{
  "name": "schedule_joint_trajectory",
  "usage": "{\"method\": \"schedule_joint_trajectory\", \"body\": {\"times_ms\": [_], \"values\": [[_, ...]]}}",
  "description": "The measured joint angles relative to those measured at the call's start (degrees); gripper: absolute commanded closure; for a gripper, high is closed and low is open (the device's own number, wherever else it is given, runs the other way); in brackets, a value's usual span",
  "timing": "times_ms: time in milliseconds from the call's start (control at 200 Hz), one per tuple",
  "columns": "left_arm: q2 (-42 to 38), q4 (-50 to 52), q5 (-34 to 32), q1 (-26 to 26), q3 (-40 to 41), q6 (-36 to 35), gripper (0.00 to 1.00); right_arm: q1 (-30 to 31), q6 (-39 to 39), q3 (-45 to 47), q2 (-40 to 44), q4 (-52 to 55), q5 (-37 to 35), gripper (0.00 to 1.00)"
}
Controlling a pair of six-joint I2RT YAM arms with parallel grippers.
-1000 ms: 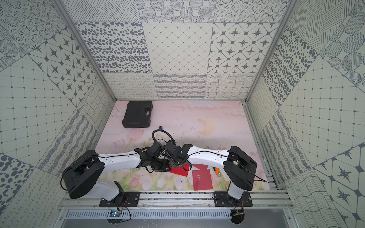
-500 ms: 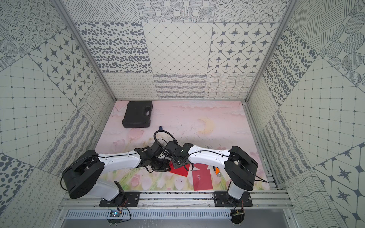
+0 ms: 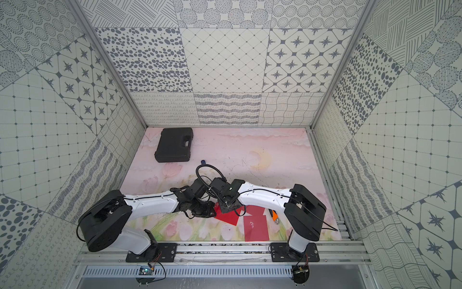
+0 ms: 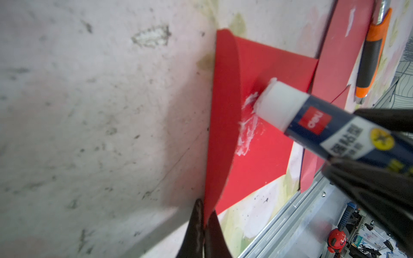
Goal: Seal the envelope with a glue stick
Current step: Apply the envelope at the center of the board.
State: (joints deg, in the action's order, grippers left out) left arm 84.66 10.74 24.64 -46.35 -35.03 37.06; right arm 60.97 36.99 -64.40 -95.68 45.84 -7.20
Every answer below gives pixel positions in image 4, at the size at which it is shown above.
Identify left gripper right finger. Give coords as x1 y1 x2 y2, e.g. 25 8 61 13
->
204 211 232 258

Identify red round object outside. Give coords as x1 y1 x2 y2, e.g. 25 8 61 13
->
327 229 347 253

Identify orange adjustable wrench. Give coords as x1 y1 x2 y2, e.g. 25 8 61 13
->
354 0 392 105

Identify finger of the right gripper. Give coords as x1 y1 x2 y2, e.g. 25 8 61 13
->
354 109 413 132
322 158 413 255

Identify aluminium mounting rail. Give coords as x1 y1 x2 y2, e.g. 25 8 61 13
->
240 172 344 258

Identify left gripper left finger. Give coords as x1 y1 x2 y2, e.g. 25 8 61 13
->
176 199 204 258

